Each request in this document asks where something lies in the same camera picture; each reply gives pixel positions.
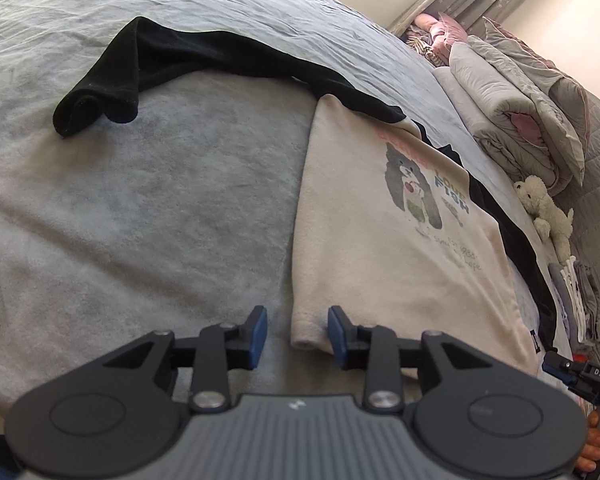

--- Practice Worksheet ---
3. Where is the grey pillow with small logo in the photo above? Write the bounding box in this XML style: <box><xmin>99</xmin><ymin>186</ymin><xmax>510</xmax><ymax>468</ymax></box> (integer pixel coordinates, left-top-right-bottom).
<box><xmin>472</xmin><ymin>35</ymin><xmax>583</xmax><ymax>188</ymax></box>

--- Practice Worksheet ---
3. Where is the pile of pink clothes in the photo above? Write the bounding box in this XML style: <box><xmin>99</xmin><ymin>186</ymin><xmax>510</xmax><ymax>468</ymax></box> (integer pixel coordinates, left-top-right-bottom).
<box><xmin>402</xmin><ymin>12</ymin><xmax>463</xmax><ymax>68</ymax></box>

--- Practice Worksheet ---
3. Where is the folded grey duvet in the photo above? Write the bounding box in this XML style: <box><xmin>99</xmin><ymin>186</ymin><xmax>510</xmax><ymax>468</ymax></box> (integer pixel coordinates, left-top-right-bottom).
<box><xmin>447</xmin><ymin>40</ymin><xmax>561</xmax><ymax>196</ymax></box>

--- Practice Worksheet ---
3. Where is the grey knit folded garment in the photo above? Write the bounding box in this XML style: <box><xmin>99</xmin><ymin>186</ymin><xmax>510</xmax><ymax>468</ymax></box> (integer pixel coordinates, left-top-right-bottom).
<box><xmin>547</xmin><ymin>262</ymin><xmax>571</xmax><ymax>341</ymax></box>

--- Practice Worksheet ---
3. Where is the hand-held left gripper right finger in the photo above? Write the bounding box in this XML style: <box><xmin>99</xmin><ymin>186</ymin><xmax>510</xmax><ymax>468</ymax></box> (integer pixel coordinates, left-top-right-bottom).
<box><xmin>328</xmin><ymin>305</ymin><xmax>481</xmax><ymax>412</ymax></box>

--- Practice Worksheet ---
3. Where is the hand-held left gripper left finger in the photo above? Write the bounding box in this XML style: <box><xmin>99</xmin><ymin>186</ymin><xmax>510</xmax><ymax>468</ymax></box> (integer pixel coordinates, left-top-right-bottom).
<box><xmin>102</xmin><ymin>306</ymin><xmax>268</xmax><ymax>413</ymax></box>

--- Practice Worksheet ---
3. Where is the grey bed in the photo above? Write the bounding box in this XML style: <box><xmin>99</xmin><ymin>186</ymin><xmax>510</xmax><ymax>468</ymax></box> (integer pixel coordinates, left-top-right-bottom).
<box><xmin>0</xmin><ymin>0</ymin><xmax>600</xmax><ymax>480</ymax></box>

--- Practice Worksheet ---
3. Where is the white plush dog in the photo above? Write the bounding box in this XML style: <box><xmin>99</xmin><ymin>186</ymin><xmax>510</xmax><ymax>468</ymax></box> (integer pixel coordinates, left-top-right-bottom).
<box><xmin>512</xmin><ymin>175</ymin><xmax>575</xmax><ymax>261</ymax></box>

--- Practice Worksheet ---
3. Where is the grey pillow with pink back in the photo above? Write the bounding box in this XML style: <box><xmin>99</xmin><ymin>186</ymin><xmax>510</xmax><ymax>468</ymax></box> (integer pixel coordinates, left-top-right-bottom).
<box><xmin>482</xmin><ymin>16</ymin><xmax>592</xmax><ymax>161</ymax></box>

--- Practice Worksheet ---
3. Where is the beige and black sweatshirt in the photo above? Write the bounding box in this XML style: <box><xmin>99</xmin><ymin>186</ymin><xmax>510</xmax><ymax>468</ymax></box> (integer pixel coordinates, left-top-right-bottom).
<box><xmin>54</xmin><ymin>16</ymin><xmax>561</xmax><ymax>376</ymax></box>

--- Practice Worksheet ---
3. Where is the white folded garment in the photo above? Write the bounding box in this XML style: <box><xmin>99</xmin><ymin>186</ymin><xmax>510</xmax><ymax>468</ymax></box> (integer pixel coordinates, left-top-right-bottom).
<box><xmin>560</xmin><ymin>255</ymin><xmax>583</xmax><ymax>343</ymax></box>

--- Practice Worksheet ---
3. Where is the person's right hand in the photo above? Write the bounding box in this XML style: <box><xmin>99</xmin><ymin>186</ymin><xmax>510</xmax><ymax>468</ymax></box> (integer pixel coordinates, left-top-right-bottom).
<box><xmin>575</xmin><ymin>410</ymin><xmax>600</xmax><ymax>473</ymax></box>

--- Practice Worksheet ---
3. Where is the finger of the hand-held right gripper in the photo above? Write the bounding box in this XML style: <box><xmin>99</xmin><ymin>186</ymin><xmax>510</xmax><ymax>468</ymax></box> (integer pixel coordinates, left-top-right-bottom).
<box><xmin>542</xmin><ymin>351</ymin><xmax>583</xmax><ymax>386</ymax></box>

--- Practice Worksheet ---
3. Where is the stack of folded clothes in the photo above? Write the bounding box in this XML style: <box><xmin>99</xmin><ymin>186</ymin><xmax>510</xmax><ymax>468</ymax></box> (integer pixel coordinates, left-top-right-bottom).
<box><xmin>575</xmin><ymin>262</ymin><xmax>600</xmax><ymax>346</ymax></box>

